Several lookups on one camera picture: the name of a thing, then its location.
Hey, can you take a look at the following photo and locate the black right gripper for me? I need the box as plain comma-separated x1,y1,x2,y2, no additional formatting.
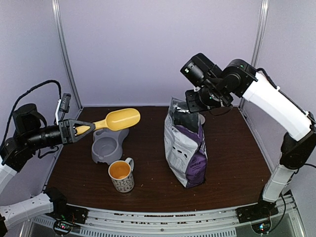
185,81,229,112

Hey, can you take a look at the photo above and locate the yellow plastic scoop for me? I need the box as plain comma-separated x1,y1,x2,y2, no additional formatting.
74,108,141,134

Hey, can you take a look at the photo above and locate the purple pet food bag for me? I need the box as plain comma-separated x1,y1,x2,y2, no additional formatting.
164,97,208,188

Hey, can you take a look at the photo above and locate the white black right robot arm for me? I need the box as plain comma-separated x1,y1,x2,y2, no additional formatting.
180,53,316,218

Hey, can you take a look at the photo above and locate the right arm base board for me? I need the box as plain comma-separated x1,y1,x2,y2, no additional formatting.
236,204,279,234

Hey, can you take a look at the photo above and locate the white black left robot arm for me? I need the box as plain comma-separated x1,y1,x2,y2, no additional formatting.
0,104,96,237

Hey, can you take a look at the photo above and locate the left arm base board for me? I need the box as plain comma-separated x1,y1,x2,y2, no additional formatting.
45,204,88,235

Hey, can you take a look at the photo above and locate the grey double pet feeder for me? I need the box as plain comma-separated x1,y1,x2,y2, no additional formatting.
91,128,129,165

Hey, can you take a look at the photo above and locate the dark blue white bowl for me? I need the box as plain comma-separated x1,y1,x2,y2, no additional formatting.
199,114,205,126

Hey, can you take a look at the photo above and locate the white mug yellow inside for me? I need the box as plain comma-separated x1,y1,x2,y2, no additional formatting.
108,158,135,193

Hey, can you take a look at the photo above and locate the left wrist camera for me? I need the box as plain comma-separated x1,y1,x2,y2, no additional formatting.
59,93,71,113

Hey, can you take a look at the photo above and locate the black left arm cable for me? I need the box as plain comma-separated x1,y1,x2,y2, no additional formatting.
0,79,62,149

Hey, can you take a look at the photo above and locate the right aluminium corner post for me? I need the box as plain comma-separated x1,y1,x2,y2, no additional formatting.
238,0,269,109

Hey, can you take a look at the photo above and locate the aluminium corner post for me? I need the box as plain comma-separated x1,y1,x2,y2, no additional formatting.
238,0,269,109
51,0,83,110

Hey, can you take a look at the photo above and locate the aluminium front rail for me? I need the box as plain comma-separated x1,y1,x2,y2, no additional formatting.
26,192,297,237

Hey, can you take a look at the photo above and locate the left aluminium corner post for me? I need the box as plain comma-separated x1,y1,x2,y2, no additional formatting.
51,0,83,110

